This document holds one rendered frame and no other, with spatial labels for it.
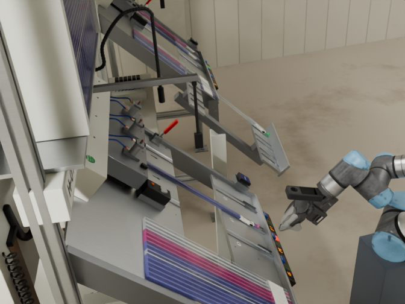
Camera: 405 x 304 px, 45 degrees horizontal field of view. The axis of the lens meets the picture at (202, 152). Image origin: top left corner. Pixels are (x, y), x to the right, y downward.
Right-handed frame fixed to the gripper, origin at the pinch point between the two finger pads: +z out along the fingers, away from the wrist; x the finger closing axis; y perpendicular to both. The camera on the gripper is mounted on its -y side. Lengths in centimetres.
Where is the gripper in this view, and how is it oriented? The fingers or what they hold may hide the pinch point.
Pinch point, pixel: (280, 226)
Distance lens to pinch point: 167.6
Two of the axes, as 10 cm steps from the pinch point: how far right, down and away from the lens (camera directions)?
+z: -6.3, 7.0, 3.4
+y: 7.6, 4.8, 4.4
